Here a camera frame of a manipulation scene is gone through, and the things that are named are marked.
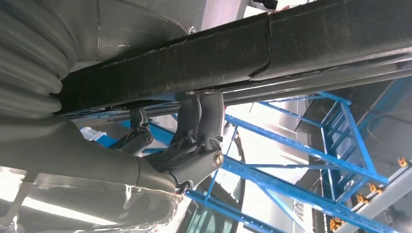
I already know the blue metal shelf rack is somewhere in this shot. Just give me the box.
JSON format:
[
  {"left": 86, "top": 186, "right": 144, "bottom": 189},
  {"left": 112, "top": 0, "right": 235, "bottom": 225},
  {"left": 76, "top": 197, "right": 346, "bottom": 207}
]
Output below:
[
  {"left": 59, "top": 91, "right": 403, "bottom": 233},
  {"left": 317, "top": 77, "right": 412, "bottom": 205}
]

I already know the pale grey metal rail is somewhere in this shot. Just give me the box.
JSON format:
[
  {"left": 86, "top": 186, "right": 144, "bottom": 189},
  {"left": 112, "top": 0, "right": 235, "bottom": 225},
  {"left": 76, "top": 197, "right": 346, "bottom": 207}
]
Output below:
[{"left": 334, "top": 166, "right": 412, "bottom": 233}]

